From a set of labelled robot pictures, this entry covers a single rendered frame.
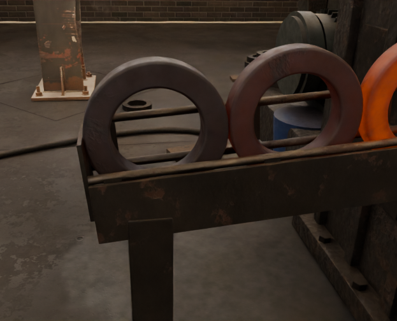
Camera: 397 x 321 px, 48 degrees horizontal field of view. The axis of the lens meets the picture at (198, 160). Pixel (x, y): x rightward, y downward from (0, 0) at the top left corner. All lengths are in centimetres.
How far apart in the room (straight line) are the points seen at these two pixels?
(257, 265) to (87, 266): 53
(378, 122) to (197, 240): 100
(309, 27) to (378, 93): 128
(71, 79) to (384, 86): 268
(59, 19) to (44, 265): 193
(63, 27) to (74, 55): 19
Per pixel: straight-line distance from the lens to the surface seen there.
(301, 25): 193
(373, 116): 65
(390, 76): 64
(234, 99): 57
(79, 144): 55
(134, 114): 63
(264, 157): 59
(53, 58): 314
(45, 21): 310
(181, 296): 133
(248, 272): 142
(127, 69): 54
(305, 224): 156
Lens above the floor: 88
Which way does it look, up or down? 25 degrees down
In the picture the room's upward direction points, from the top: 1 degrees clockwise
